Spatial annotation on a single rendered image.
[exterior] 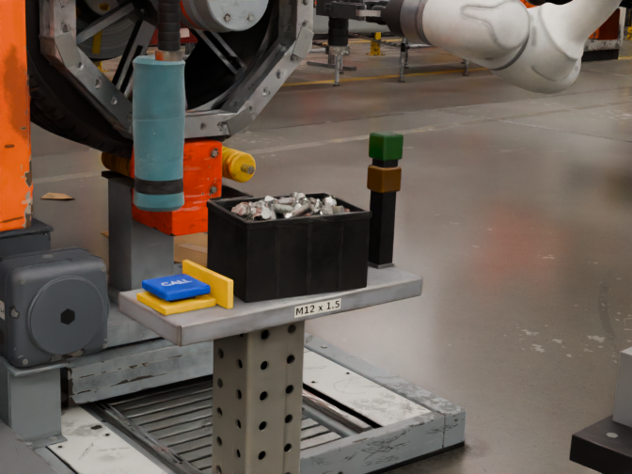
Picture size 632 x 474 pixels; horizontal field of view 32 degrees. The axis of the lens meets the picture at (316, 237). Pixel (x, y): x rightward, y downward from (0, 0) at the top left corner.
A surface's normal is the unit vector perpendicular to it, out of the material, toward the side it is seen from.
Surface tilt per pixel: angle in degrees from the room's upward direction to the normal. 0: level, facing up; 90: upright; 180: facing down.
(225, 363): 90
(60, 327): 90
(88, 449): 0
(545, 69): 126
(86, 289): 90
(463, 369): 0
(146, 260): 90
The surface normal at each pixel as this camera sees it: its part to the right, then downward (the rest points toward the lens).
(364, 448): 0.61, 0.22
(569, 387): 0.04, -0.97
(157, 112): 0.09, 0.26
